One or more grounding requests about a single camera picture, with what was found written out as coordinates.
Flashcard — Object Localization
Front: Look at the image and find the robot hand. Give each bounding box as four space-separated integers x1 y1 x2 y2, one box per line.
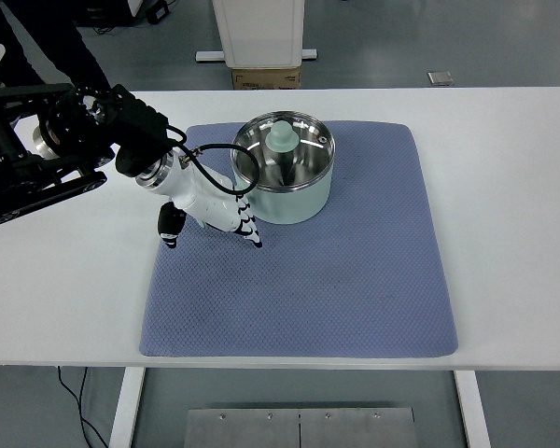
156 163 265 252

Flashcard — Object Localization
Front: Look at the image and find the green pot with handle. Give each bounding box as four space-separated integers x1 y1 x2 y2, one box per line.
231 109 336 226

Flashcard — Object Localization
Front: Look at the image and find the glass lid with green knob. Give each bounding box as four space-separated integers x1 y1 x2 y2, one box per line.
231 109 336 192

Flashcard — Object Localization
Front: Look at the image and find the blue textured mat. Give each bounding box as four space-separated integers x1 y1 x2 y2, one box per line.
137 119 459 359

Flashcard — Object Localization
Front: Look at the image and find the brown cardboard box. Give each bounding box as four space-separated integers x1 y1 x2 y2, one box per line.
230 64 302 91

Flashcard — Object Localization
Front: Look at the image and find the white floor foot bar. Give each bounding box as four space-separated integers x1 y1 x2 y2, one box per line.
194 48 317 63

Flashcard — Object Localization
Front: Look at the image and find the black box on floor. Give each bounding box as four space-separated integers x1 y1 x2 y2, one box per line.
147 0 169 24

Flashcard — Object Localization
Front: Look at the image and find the person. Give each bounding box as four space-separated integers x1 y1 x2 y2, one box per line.
0 0 113 92

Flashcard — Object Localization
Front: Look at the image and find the white table leg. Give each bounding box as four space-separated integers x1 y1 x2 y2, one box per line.
453 369 492 448
107 368 147 448

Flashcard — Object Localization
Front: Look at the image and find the grey metal plate with screws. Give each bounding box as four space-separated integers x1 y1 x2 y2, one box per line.
185 406 419 448

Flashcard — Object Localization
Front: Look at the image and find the white pedestal cabinet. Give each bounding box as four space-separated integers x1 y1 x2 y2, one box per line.
210 0 305 69

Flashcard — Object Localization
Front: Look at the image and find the black floor cable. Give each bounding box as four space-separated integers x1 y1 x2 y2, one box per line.
57 367 109 448

